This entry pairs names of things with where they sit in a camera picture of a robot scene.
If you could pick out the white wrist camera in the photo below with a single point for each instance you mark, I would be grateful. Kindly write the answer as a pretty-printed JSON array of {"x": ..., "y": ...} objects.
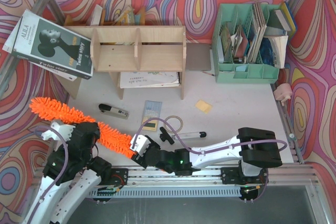
[
  {"x": 139, "y": 144},
  {"x": 65, "y": 130}
]

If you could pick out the orange microfiber duster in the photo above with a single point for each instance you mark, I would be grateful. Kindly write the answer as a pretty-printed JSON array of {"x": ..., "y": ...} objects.
[{"x": 51, "y": 109}]

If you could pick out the white notebook under shelf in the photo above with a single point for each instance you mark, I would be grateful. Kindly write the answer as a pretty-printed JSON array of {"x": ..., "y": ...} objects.
[{"x": 149, "y": 79}]

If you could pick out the clear tube black cap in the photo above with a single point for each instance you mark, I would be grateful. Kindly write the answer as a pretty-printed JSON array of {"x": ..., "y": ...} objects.
[{"x": 190, "y": 135}]

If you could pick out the yellow sticky note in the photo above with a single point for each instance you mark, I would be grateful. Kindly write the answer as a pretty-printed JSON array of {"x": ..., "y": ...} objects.
[{"x": 203, "y": 106}]

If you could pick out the brown board behind shelf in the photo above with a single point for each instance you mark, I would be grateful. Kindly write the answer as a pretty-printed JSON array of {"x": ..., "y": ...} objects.
[{"x": 198, "y": 57}]

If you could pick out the black plastic clip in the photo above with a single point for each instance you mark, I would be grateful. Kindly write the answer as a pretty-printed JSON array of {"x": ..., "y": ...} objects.
[{"x": 164, "y": 136}]

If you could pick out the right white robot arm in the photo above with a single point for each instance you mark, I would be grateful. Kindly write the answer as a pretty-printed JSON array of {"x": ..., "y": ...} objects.
[{"x": 254, "y": 149}]

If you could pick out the grey hardcover book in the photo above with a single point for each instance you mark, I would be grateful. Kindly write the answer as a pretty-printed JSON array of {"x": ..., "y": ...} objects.
[{"x": 278, "y": 20}]

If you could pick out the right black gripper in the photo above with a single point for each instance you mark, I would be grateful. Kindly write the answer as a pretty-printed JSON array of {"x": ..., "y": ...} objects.
[{"x": 143, "y": 158}]

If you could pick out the wooden bookshelf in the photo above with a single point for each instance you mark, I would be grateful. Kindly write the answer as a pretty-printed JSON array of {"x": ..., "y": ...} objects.
[{"x": 117, "y": 49}]

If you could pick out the white book under Twins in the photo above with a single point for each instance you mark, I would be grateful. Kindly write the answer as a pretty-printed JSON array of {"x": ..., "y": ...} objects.
[{"x": 9, "y": 44}]

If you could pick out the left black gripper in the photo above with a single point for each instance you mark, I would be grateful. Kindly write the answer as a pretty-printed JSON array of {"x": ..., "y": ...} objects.
[{"x": 87, "y": 133}]

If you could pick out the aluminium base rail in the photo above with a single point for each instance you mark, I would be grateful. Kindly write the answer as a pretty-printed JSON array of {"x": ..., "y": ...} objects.
[{"x": 214, "y": 181}]

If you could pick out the pink wall hook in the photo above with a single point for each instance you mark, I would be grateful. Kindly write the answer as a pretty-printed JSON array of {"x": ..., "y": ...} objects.
[{"x": 283, "y": 93}]

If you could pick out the grey black stapler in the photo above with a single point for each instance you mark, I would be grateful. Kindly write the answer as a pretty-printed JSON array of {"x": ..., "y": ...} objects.
[{"x": 113, "y": 111}]

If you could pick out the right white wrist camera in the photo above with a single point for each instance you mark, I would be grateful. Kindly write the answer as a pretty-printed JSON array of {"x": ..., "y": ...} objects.
[{"x": 139, "y": 144}]

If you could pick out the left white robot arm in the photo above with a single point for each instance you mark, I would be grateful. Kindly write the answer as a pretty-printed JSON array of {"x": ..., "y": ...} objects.
[{"x": 70, "y": 173}]

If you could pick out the black Twins story book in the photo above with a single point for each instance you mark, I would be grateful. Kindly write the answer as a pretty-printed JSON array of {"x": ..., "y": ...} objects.
[{"x": 49, "y": 45}]

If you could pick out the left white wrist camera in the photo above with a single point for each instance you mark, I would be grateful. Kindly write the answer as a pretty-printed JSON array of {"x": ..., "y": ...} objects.
[{"x": 65, "y": 130}]

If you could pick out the green desk organizer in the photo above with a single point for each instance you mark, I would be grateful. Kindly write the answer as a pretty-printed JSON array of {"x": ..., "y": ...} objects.
[{"x": 236, "y": 41}]

